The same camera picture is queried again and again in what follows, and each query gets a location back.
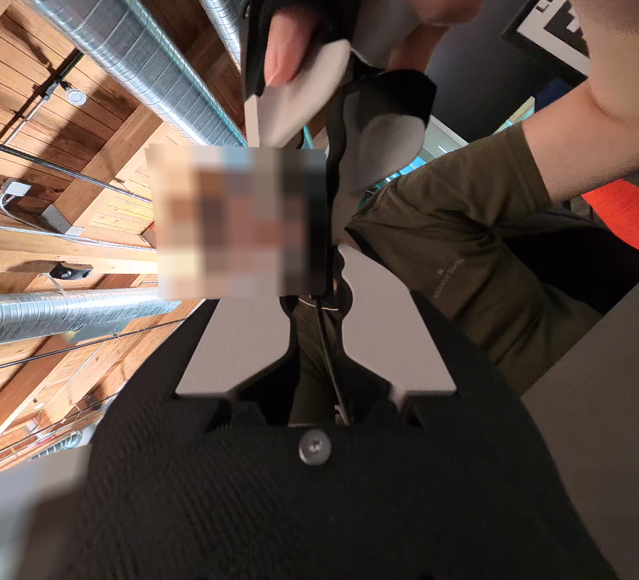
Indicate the dark grey USB hub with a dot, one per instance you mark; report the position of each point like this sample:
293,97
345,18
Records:
327,350

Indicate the orange red panel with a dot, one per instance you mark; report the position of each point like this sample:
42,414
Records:
616,211

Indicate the metal conduit pipe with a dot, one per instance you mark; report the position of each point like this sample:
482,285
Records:
75,173

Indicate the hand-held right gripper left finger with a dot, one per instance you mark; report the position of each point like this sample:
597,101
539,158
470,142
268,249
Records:
234,350

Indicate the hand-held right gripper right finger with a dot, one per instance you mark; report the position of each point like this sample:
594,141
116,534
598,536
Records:
399,340

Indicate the person's left forearm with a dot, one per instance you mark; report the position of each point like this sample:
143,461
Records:
614,41

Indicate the ceiling sprinkler head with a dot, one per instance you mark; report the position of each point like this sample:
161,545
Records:
75,96

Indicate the black ceiling camera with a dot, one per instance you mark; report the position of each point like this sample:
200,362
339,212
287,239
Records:
72,271

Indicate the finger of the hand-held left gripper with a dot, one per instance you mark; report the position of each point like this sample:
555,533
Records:
384,151
299,101

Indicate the white junction box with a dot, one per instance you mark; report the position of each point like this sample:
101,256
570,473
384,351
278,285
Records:
15,188

